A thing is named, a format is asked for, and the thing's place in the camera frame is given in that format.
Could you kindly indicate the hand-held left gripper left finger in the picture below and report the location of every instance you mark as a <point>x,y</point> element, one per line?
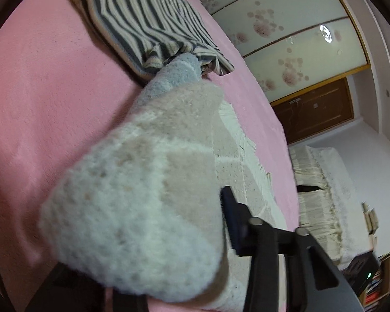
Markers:
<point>65,291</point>

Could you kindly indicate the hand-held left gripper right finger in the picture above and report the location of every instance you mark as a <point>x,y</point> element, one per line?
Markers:
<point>234,221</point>

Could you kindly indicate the fluffy grey beige blanket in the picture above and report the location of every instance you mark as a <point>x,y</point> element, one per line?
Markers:
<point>133,185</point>

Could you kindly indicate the cream ruffled furniture cover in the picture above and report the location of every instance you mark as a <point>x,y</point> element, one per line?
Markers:
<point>318,201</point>

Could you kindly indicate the brown wooden door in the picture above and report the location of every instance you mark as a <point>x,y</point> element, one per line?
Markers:
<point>315,113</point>

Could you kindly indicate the black device with green light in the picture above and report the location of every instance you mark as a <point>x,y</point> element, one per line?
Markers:
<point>360,271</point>

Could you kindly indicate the wooden bookshelf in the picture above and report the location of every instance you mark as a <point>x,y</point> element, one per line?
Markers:
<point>380,282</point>

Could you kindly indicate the pink plush blanket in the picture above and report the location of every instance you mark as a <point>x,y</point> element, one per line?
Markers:
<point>52,87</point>

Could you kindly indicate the floral sliding door wardrobe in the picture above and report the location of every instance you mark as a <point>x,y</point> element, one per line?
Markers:
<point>279,13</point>

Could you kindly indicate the striped folded cloth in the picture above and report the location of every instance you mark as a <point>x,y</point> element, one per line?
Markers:
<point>143,16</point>

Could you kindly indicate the small beige wall fixture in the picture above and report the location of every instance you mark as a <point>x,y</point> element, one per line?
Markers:
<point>371,217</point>

